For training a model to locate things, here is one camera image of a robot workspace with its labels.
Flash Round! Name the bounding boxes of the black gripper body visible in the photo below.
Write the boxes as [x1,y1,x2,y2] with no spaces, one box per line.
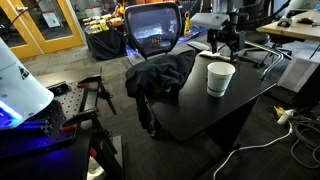
[206,27,247,53]

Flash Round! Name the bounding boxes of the white paper cup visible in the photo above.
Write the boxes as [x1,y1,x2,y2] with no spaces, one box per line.
[206,61,237,98]

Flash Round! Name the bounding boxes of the grey chair armrest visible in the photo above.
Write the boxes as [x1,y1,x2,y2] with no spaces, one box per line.
[187,41,211,52]

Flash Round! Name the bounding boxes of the yellow caution sign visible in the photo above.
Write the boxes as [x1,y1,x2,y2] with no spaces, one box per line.
[182,10,194,37]

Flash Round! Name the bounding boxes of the black cloth jacket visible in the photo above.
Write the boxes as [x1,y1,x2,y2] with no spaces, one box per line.
[124,49,197,134]

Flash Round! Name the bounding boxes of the wooden desk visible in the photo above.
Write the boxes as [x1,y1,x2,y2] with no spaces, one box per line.
[256,9,320,43]

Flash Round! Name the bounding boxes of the black mesh back office chair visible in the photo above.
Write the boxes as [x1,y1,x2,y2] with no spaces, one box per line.
[123,1,184,67]

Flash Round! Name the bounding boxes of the yellow plug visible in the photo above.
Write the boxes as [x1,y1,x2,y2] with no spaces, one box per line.
[272,105,288,119]

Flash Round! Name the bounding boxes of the orange plastic toy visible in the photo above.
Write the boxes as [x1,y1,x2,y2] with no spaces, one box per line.
[109,16,125,28]

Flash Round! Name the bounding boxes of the black cloth covered table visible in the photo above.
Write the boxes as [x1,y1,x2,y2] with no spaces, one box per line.
[83,24,128,61]

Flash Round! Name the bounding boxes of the yellow plastic toy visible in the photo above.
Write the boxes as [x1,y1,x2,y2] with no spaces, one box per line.
[82,15,111,35]

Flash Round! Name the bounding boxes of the yellow glass door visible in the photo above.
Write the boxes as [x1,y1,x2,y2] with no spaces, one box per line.
[11,0,85,55]
[0,0,44,60]

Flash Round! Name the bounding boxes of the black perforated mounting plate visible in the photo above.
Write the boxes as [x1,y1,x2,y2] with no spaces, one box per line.
[0,80,90,160]

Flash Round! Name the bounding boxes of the white paper sign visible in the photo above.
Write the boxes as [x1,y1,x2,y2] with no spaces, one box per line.
[42,11,62,29]

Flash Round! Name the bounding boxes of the black robot stand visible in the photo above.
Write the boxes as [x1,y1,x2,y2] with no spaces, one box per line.
[0,74,125,180]

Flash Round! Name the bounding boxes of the wooden handle paintbrush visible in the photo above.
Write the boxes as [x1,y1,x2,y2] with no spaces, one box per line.
[198,50,238,64]

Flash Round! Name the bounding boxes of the chrome tubular chair frame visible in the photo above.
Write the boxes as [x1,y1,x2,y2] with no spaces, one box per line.
[236,38,285,81]

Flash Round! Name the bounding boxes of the white cable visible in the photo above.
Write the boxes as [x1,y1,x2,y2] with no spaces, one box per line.
[212,120,294,180]

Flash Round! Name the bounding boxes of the grey cable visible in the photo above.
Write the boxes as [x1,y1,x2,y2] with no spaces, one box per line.
[289,119,320,170]

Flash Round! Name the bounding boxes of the black clamp red handle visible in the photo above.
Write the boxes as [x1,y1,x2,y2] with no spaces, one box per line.
[59,107,101,133]
[75,67,118,116]

